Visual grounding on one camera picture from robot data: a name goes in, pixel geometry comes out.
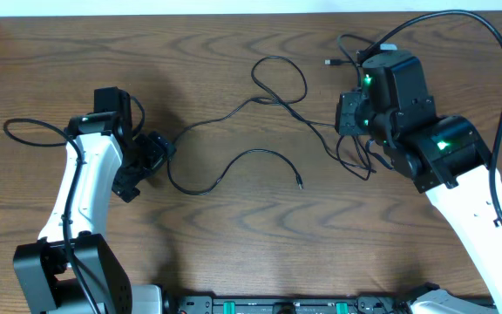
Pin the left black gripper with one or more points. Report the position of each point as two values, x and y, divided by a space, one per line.
160 148

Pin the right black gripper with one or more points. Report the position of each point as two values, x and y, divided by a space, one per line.
344 123

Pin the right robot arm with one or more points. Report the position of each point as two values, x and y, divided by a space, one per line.
444 156

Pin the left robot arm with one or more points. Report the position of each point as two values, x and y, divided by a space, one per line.
70 268

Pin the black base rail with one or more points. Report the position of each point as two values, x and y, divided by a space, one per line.
210 305

